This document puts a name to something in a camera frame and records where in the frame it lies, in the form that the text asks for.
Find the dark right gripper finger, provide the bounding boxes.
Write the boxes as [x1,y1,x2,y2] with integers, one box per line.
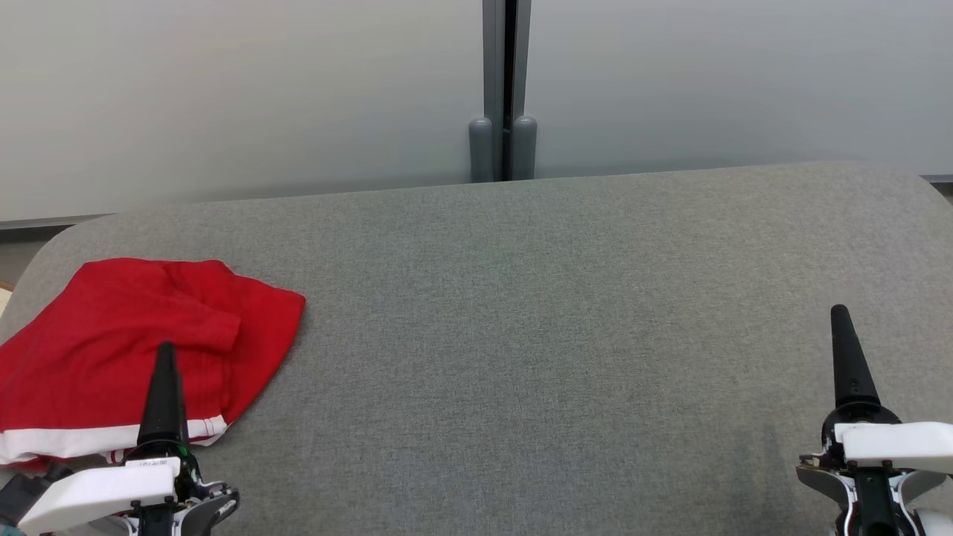
[831,304,857,408]
[839,304,882,406]

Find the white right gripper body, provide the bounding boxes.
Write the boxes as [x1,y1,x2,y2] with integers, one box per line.
[823,406,953,473]

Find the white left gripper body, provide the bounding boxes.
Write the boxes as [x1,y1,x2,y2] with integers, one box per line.
[19,439,200,534]

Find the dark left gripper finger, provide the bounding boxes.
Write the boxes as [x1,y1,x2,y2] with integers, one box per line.
[165,343,187,444]
[138,343,166,446]

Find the red shorts with white stripe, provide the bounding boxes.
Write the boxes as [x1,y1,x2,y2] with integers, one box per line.
[0,258,307,470]

